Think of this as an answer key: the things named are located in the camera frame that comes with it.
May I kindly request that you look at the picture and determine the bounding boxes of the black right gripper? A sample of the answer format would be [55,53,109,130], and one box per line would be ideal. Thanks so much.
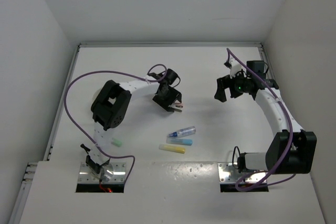
[215,69,251,102]

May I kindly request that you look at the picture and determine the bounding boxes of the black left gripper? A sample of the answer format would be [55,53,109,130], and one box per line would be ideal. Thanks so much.
[152,86,181,111]

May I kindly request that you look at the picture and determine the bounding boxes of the clear blue-capped glue bottle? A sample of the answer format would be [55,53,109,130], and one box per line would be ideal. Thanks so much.
[167,126,196,138]

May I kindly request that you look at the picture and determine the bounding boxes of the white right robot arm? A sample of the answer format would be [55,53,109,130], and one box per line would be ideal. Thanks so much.
[214,59,317,174]

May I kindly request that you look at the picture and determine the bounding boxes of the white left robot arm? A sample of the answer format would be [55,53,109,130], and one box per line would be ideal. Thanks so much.
[90,68,182,138]

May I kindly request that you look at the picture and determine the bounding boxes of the blue highlighter marker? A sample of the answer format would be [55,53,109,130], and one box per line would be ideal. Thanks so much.
[166,137,193,146]

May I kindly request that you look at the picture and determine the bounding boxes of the yellow highlighter marker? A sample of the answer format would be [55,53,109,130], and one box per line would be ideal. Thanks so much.
[159,144,186,154]

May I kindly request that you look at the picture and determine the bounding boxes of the green highlighter marker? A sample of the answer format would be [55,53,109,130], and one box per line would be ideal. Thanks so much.
[111,138,122,147]

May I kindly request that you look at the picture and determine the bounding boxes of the white round divided organizer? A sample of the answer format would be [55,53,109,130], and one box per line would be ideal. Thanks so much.
[92,89,101,102]

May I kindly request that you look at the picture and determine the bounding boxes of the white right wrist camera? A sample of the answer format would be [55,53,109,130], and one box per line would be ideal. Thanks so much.
[229,57,242,79]

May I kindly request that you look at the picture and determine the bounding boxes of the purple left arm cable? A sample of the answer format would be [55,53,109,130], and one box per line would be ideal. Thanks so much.
[64,63,169,183]

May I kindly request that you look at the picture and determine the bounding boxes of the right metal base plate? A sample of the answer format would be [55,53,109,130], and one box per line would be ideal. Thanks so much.
[217,162,266,185]

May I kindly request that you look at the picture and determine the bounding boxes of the metal base plate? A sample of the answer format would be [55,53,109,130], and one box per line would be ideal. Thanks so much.
[77,162,126,185]
[217,162,266,185]

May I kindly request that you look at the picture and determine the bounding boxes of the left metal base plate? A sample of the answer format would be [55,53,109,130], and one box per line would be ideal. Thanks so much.
[77,162,126,185]

